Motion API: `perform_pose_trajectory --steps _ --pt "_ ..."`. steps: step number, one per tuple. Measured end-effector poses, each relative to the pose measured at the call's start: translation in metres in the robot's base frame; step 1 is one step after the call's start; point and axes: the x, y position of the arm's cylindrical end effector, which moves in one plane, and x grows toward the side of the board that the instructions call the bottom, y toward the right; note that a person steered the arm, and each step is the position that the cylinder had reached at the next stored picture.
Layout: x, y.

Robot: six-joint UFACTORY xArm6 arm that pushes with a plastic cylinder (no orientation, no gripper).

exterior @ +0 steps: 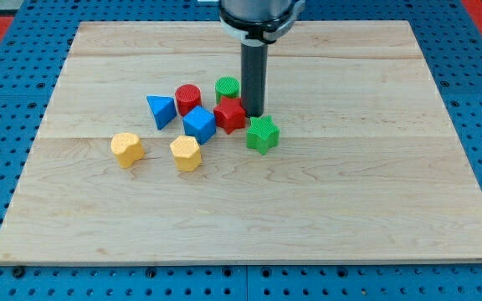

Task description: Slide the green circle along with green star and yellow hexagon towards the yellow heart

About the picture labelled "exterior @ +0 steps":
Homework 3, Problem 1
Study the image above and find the green star block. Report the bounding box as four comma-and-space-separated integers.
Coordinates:
246, 115, 280, 155

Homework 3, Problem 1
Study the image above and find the green cylinder block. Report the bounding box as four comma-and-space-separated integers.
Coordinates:
214, 76, 240, 105

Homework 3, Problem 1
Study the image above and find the yellow hexagon block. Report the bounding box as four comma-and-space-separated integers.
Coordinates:
170, 135, 202, 172

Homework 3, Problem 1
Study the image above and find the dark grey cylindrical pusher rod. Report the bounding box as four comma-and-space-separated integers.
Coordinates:
241, 44, 268, 117

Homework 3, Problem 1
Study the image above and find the yellow heart block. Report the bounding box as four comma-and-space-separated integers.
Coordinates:
110, 132, 145, 168

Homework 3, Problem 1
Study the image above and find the blue cube block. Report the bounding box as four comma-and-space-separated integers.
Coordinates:
182, 105, 216, 145

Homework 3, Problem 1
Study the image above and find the wooden board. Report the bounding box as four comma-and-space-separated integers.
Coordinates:
0, 21, 482, 267

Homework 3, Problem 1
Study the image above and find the blue triangle block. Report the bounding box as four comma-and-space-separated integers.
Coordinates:
146, 95, 177, 130

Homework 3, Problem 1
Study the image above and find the red cylinder block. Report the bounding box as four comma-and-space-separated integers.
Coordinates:
175, 84, 202, 116

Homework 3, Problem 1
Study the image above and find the red star block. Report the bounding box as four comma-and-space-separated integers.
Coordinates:
213, 96, 246, 135

